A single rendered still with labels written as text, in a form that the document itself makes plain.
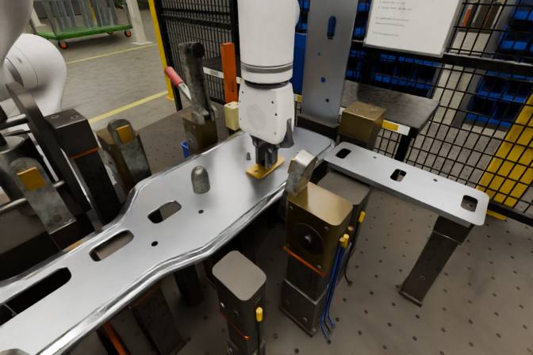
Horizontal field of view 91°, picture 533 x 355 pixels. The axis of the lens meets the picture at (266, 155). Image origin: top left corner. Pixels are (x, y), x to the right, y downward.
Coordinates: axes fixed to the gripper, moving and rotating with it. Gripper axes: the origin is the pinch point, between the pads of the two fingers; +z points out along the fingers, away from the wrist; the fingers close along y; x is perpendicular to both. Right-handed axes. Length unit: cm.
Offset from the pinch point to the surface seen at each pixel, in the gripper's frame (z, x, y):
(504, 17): -9, 214, 22
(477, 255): 33, 38, 44
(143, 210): 3.2, -22.6, -7.9
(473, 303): 33, 22, 45
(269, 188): 3.1, -4.5, 4.5
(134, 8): 27, 287, -642
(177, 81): -9.4, -0.7, -27.0
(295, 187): -3.4, -7.5, 12.1
